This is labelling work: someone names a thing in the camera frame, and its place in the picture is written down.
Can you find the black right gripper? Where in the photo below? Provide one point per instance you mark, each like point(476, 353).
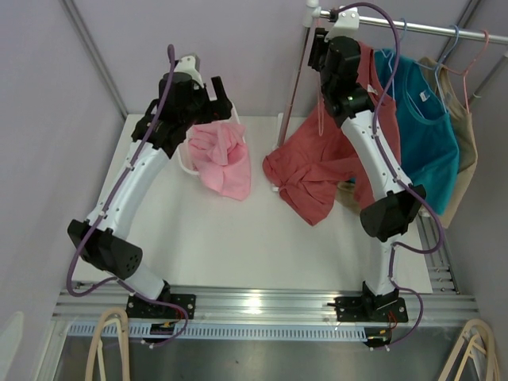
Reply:
point(319, 45)

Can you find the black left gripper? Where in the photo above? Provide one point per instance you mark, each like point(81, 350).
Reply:
point(216, 110)

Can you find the pink wire hanger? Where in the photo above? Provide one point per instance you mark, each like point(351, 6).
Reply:
point(320, 108)

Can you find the pink t shirt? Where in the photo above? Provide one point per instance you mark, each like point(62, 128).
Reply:
point(221, 156)

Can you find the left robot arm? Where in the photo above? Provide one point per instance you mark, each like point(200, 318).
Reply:
point(101, 239)

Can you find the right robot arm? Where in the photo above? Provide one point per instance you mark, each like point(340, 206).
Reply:
point(396, 200)

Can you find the red t shirt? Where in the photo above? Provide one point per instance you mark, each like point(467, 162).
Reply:
point(308, 168)

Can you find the teal t shirt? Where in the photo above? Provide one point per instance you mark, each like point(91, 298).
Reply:
point(430, 153)

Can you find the beige t shirt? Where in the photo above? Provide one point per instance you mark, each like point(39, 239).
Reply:
point(378, 80)

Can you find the metal clothes rack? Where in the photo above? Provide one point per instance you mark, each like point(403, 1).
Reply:
point(372, 15)

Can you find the white perforated plastic basket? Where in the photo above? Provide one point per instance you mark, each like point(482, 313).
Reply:
point(185, 160)

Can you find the beige tubes lower left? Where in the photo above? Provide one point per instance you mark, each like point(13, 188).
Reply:
point(119, 319)

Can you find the beige tubes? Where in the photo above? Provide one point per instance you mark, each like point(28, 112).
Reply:
point(119, 319)
point(476, 343)

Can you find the beige tubes lower right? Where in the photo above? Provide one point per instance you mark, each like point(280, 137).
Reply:
point(476, 343)

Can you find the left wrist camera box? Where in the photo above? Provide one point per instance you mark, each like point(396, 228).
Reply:
point(189, 65)

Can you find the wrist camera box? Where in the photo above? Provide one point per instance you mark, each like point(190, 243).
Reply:
point(189, 65)
point(345, 23)

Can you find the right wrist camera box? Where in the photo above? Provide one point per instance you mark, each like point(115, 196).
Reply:
point(345, 23)

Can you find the pink hanger at rail end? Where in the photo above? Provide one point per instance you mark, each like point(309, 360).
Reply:
point(463, 74)

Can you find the white slotted cable duct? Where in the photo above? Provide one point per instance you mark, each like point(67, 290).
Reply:
point(249, 332)

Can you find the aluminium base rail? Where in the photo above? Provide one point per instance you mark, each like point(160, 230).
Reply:
point(264, 307)

